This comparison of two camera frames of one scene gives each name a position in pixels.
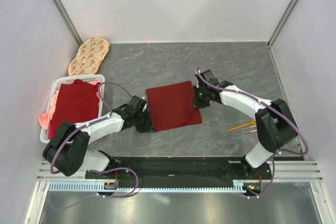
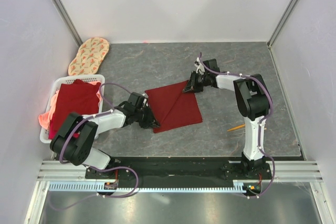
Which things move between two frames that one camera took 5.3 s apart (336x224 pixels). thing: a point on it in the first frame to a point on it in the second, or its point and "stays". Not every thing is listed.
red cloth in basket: x=77 y=103 stays
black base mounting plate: x=181 y=172 stays
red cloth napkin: x=170 y=106 stays
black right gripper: x=196 y=104 to x=191 y=86
